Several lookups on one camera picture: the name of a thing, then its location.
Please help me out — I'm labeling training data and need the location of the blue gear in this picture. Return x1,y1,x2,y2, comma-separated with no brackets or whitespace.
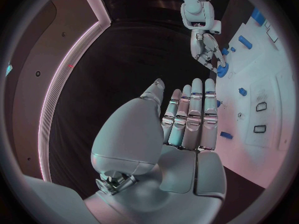
216,62,230,78

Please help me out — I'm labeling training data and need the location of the short blue cylinder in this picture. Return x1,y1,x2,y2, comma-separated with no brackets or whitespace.
219,131,234,140

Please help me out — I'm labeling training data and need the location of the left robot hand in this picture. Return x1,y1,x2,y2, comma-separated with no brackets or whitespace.
83,78,228,224

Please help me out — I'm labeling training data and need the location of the blue block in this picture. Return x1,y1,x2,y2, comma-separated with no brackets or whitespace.
251,7,266,26

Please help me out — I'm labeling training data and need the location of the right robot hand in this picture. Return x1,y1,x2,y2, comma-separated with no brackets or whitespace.
190,29,227,73

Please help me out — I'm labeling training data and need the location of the long blue cylinder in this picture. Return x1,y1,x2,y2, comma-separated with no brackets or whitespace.
238,35,253,50

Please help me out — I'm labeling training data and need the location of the white task board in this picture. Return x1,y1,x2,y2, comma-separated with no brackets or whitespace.
214,8,296,190

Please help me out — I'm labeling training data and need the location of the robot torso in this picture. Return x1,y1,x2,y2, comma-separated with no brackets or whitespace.
4,0,112,182

